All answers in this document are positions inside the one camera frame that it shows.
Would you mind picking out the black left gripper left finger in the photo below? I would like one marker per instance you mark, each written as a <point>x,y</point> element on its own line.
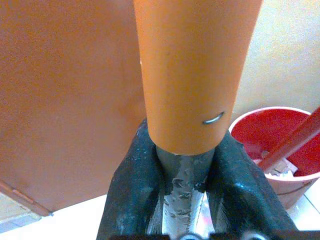
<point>130,180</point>

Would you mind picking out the brown wooden door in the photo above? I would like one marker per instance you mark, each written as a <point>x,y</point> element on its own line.
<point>67,100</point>

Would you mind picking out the red plastic bucket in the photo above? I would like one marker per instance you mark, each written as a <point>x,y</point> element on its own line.
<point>282,155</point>

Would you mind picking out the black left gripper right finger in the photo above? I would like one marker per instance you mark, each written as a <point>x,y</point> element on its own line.
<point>240,190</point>

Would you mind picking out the white debris in bucket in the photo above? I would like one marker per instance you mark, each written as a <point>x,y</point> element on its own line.
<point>280,171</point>

